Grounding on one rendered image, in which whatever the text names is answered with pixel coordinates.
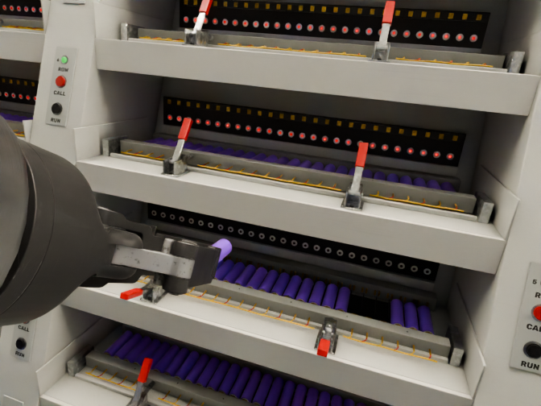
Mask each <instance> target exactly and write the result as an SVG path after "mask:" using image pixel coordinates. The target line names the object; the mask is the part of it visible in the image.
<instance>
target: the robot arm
mask: <svg viewBox="0 0 541 406"><path fill-rule="evenodd" d="M156 228H157V227H156V226H150V225H146V224H140V223H137V222H132V221H129V220H126V218H125V216H124V215H123V214H122V213H118V212H114V211H112V210H109V209H107V208H103V207H97V203H96V200H95V196H94V195H93V190H92V189H91V187H90V185H89V182H88V181H87V180H86V178H85V177H84V175H83V174H82V173H81V172H80V170H79V169H78V168H77V167H76V166H74V165H73V164H72V163H70V162H69V161H68V160H66V159H65V158H63V157H61V156H59V155H57V154H54V153H52V152H50V151H47V150H45V149H43V148H41V147H37V146H36V145H34V144H31V143H29V142H26V141H24V140H22V139H19V138H18V137H17V136H16V135H15V133H14V132H13V131H12V129H11V128H10V126H9V125H8V123H7V122H6V120H5V119H4V117H3V116H1V115H0V326H5V325H17V324H21V323H24V322H28V321H32V320H34V319H36V318H38V317H42V316H43V315H44V314H46V313H49V312H50V311H52V310H53V309H54V308H55V307H57V306H58V305H59V304H61V303H62V302H63V301H64V300H65V299H66V298H67V297H68V296H69V295H70V294H71V293H72V292H73V291H75V290H76V289H77V288H78V287H82V288H102V287H104V286H105V285H107V284H108V283H116V284H133V283H136V282H137V281H138V279H139V278H140V277H141V276H155V277H154V280H153V285H155V286H160V287H163V290H165V291H166V292H168V293H169V294H172V295H175V296H178V295H183V294H186V293H187V291H188V288H192V287H195V286H200V285H204V284H211V283H212V280H213V279H214V278H215V275H216V271H217V265H218V262H219V258H220V255H221V248H220V247H216V246H210V245H207V244H203V243H200V242H194V241H191V240H187V239H182V238H176V237H172V236H169V235H165V234H160V233H157V234H156V236H155V231H156Z"/></svg>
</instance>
